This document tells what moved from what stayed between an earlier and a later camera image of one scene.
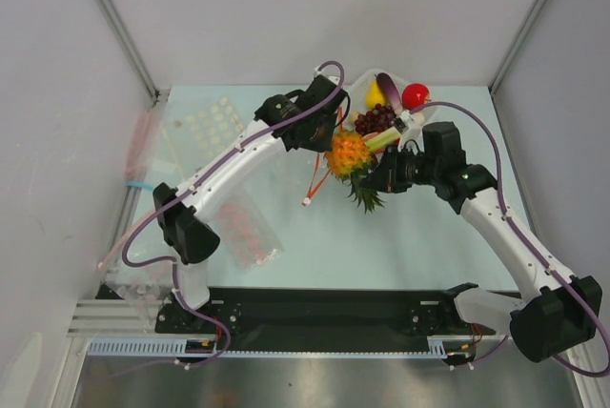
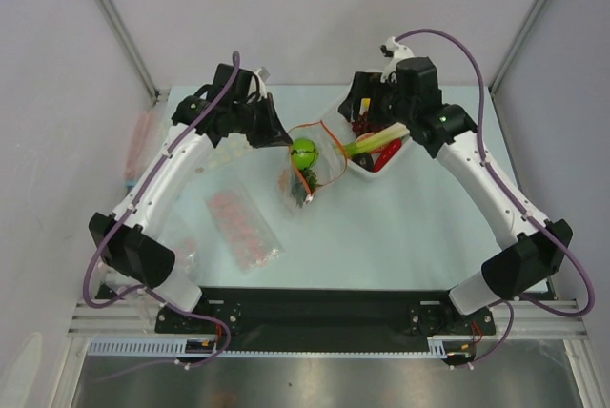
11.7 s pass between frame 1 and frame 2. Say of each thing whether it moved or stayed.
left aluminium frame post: stayed
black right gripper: moved
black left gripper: moved
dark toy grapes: stayed
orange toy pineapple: moved
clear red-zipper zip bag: moved
